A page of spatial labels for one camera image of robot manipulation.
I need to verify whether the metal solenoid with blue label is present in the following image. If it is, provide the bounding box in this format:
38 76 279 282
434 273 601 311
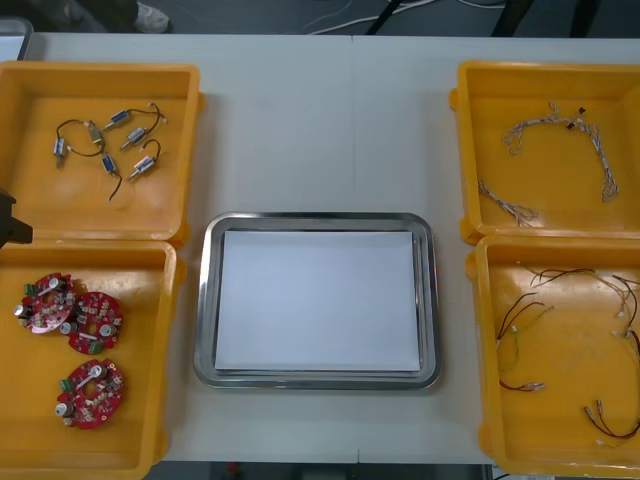
101 154 124 203
126 138 162 182

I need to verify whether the round red circuit board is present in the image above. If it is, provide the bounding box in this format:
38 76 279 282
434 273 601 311
63 291 123 355
12 272 76 335
54 360 125 430

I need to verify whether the steel tray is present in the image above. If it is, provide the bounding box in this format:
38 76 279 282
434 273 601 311
192 211 442 391

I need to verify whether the blue-white twisted wire harness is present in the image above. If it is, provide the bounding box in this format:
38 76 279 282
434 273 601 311
478 179 541 227
501 101 576 157
564 106 621 204

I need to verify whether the red black green-yellow wire harness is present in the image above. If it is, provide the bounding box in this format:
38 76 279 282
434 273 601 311
517 259 640 339
494 292 556 394
581 329 640 450

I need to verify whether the yellow-orange plastic bin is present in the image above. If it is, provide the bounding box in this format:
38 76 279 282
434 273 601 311
0 60 207 246
448 59 640 246
464 234 640 476
0 238 187 476

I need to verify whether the group of metal solenoids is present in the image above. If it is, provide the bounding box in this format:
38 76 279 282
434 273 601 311
52 102 169 171

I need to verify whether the grey plastic container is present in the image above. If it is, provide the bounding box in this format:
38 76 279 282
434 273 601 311
0 16 34 62

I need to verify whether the person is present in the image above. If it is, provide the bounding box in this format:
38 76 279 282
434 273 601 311
62 0 171 34

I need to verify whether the white paper sheet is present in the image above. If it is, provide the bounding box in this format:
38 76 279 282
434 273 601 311
214 229 422 374

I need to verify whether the white floor cable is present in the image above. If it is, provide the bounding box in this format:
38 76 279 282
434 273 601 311
307 0 439 35

